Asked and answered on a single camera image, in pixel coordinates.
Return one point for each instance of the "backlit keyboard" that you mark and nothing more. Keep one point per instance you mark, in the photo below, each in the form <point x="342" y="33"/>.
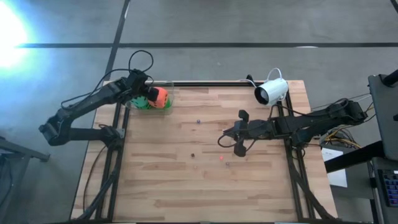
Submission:
<point x="391" y="189"/>

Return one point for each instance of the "white paper sheet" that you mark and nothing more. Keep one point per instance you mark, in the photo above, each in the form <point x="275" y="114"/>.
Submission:
<point x="339" y="179"/>

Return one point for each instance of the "black aluminium table frame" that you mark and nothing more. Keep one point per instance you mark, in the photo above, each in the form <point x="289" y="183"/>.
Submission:
<point x="217" y="83"/>

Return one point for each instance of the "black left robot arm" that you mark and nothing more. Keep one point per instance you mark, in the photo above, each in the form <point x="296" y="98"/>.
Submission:
<point x="93" y="97"/>

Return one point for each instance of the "large green foam die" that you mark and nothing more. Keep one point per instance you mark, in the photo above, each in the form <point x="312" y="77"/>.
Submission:
<point x="168" y="105"/>

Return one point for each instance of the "dark grey equipment cart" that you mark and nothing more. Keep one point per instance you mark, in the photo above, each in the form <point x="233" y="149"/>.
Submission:
<point x="385" y="118"/>

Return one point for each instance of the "black cart leg bar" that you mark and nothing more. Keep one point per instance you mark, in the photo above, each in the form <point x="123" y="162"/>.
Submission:
<point x="354" y="157"/>

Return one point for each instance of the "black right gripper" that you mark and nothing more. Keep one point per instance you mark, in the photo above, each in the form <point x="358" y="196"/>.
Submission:
<point x="258" y="129"/>

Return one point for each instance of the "large orange foam die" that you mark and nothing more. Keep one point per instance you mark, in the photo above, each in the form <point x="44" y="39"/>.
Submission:
<point x="161" y="98"/>

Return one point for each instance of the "grey metal stand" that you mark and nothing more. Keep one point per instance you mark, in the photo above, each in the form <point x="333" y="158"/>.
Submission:
<point x="18" y="149"/>

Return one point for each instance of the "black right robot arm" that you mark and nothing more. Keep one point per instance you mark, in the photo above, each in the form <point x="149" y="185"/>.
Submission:
<point x="311" y="124"/>

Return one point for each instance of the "white cylindrical camera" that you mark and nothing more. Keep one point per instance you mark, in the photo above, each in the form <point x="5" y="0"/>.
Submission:
<point x="273" y="90"/>

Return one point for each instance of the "clear plastic box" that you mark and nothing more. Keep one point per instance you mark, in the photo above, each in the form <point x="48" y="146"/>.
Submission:
<point x="161" y="84"/>

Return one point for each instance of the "large teal foam die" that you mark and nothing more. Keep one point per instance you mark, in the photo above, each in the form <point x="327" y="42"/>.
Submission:
<point x="140" y="103"/>

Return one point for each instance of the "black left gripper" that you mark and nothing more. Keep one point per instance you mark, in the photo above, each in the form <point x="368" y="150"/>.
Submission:
<point x="141" y="81"/>

